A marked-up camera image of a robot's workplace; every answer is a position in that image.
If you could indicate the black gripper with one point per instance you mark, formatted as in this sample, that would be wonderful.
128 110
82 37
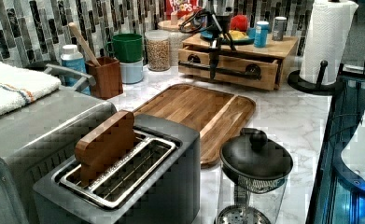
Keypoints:
217 26

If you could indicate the wooden drawer with black handle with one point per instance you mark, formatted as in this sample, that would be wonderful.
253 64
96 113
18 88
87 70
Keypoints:
236 70

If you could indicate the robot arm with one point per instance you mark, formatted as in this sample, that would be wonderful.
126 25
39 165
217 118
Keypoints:
221 8

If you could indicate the wooden drawer cabinet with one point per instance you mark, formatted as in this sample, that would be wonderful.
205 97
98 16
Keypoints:
284 51

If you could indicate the yellow banana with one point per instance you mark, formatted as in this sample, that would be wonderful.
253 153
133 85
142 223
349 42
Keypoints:
237 35

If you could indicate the teal plate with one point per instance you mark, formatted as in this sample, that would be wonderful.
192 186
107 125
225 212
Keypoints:
208 35

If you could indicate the red fruit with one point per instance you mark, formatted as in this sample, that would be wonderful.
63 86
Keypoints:
239 23

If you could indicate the blue can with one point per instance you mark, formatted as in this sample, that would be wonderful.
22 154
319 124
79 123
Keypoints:
262 28

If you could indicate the glass jar with wooden lid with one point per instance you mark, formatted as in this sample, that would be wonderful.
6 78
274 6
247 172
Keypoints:
175 39

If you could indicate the red cereal box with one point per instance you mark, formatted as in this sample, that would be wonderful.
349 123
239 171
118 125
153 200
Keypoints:
181 7

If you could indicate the grey can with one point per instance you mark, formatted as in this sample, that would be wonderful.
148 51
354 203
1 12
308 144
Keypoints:
279 28

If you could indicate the glass jar with grains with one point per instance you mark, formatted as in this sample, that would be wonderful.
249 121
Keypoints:
158 50

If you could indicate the wooden cutting board tray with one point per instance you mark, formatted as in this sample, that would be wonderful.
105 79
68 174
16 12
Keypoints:
216 115

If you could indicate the black paper towel holder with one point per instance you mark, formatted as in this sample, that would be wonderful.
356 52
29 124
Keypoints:
317 88

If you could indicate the green mug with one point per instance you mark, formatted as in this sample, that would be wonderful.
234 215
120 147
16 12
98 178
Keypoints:
127 48

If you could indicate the light blue mug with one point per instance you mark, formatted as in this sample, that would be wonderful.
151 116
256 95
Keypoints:
131 72

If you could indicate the paper towel roll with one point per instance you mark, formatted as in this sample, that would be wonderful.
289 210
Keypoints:
326 37

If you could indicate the brown wooden utensil holder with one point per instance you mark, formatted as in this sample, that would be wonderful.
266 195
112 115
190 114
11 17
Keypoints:
107 76

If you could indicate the glass french press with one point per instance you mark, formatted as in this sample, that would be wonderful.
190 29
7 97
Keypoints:
254 175

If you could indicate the wooden spoon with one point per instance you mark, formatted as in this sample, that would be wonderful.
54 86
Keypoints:
80 39

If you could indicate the blue white bottle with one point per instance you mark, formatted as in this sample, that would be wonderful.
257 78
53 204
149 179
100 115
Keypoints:
73 59

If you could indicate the grey two-slot toaster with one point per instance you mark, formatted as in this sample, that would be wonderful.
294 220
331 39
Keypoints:
156 182

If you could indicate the wooden toast slice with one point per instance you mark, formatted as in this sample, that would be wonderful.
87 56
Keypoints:
105 145

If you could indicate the white folded towel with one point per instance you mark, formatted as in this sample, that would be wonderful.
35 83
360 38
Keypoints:
20 87

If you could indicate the stainless toaster oven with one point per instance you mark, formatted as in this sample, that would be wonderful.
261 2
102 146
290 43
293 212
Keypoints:
38 137

